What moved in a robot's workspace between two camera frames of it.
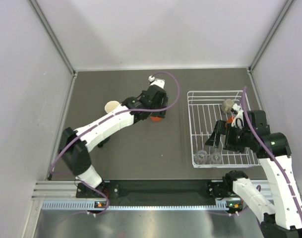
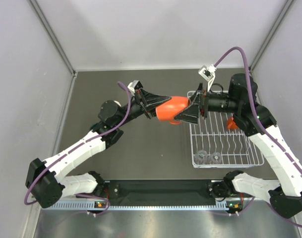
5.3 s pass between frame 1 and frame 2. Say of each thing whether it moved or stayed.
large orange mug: moved
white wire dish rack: stayed
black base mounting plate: stayed
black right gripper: moved
